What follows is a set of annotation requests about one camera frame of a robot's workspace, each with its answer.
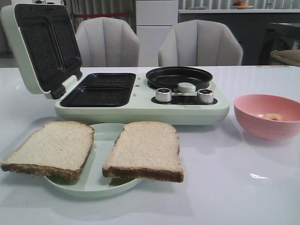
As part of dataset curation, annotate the silver control knob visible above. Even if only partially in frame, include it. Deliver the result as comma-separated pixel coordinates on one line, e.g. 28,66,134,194
197,89,214,104
155,88,172,103

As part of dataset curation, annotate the left silver control knob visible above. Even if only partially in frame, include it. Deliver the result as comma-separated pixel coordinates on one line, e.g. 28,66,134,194
155,88,172,103

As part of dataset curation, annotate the fruit plate on counter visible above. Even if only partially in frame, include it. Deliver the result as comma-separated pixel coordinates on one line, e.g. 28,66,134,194
231,0,254,9

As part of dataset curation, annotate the bread slice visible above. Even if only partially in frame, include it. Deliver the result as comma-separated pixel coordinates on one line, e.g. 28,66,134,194
102,121,184,183
0,121,95,180

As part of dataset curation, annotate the right beige upholstered chair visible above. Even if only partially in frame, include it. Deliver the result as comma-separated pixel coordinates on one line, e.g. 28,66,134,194
158,20,243,67

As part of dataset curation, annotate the red barrier belt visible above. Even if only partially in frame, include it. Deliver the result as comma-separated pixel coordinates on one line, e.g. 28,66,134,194
74,12,131,18

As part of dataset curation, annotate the white cabinet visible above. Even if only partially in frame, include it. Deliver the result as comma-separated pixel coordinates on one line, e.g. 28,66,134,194
135,0,179,67

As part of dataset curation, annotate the mint green hinged lid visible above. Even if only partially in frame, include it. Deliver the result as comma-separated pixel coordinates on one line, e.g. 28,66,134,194
0,3,82,99

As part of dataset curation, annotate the beige cushion seat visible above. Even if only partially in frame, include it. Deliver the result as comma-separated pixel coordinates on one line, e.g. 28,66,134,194
270,49,300,67

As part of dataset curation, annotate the black round frying pan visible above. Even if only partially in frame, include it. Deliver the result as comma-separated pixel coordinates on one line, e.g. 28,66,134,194
146,66,213,90

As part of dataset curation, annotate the mint green round plate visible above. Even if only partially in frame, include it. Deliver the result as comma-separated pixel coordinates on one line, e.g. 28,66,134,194
45,123,142,198

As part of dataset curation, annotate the orange shrimp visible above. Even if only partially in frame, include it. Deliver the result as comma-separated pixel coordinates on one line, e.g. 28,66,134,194
263,113,287,121

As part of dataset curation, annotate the left beige upholstered chair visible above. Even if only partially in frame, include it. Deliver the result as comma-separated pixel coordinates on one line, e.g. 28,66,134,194
75,17,140,67

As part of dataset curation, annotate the beige upholstered chair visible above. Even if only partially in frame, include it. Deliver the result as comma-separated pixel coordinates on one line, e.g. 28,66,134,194
75,17,140,67
158,20,243,67

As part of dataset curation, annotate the pink bowl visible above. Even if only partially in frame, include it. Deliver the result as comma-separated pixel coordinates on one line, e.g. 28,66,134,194
234,94,300,140

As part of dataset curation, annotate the right silver control knob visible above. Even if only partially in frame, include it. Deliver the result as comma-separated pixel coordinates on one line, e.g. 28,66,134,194
197,89,214,104

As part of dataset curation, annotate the mint green breakfast maker base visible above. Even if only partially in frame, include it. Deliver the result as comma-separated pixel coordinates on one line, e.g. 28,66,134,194
54,73,230,125

